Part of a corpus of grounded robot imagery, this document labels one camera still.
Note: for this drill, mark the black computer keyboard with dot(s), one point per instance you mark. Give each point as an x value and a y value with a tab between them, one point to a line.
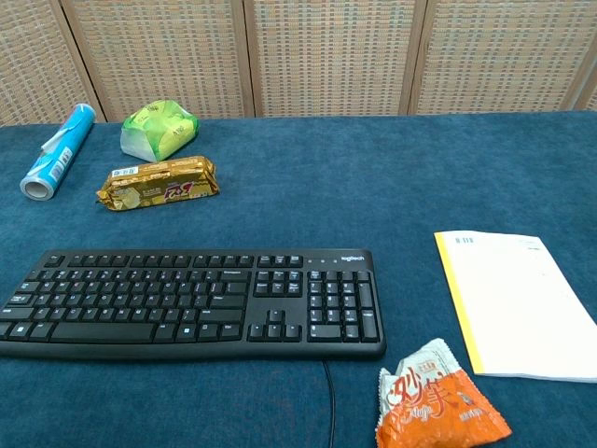
186	303

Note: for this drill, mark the white notepad with yellow spine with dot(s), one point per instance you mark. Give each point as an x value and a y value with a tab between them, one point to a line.
513	303

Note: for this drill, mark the blue cling film roll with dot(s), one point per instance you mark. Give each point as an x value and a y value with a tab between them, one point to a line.
60	149

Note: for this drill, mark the gold biscuit packet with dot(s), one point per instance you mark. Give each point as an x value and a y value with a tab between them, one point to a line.
158	186

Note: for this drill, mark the blue felt table cover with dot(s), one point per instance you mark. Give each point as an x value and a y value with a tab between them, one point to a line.
326	186

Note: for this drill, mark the green tissue pack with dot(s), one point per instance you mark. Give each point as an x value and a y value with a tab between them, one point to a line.
158	130

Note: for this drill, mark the woven bamboo folding screen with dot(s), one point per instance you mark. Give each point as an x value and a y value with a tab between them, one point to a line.
326	56

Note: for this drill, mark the orange and white snack packet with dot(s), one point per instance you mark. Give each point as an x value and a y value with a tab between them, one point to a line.
434	406

